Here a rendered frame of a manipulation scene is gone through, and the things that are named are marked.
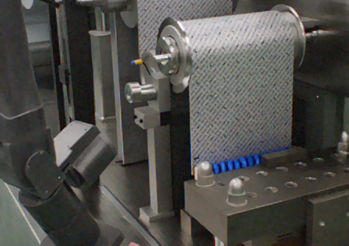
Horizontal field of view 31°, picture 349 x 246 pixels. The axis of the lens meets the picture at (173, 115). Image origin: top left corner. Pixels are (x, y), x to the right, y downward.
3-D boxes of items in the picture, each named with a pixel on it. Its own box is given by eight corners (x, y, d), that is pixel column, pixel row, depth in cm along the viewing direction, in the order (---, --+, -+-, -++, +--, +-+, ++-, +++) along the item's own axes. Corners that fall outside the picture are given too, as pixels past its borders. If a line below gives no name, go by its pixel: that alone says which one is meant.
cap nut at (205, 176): (192, 182, 119) (192, 159, 118) (209, 177, 121) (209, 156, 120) (201, 189, 116) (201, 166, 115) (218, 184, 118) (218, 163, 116)
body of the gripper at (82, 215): (75, 216, 87) (50, 181, 82) (128, 238, 80) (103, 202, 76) (44, 253, 84) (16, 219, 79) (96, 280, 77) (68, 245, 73)
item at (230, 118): (191, 173, 125) (188, 84, 120) (289, 152, 135) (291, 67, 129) (192, 175, 125) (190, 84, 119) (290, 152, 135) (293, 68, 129)
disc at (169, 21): (158, 83, 132) (155, 12, 127) (160, 82, 132) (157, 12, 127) (191, 101, 119) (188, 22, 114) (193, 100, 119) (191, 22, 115)
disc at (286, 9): (262, 67, 142) (262, 0, 137) (264, 66, 142) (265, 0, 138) (302, 82, 129) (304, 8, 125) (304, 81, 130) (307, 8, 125)
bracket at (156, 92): (137, 213, 136) (129, 75, 127) (164, 206, 139) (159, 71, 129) (146, 223, 132) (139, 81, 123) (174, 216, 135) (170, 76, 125)
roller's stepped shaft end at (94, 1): (74, 8, 139) (73, -7, 138) (100, 5, 142) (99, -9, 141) (79, 9, 137) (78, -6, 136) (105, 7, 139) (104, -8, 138)
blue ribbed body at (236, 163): (199, 179, 126) (199, 163, 125) (289, 158, 135) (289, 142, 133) (208, 185, 123) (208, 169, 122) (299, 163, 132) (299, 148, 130)
